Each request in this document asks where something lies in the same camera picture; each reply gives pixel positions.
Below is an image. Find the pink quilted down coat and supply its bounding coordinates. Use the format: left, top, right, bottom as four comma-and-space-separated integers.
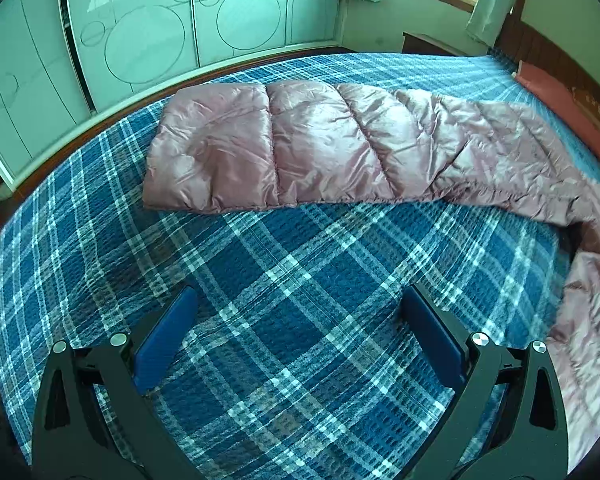
143, 80, 600, 466

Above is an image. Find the white sliding-door wardrobe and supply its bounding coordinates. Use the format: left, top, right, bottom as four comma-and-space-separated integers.
0, 0, 341, 187

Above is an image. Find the red pillow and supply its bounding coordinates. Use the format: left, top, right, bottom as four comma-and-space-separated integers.
514, 61, 600, 161

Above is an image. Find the blue plaid bed cover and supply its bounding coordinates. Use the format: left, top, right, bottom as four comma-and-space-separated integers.
0, 52, 600, 480

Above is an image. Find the dark wooden nightstand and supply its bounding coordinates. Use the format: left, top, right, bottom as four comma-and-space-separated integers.
402, 32, 466, 56

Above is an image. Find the dark wooden headboard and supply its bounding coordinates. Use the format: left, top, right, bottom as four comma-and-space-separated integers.
495, 14, 600, 103

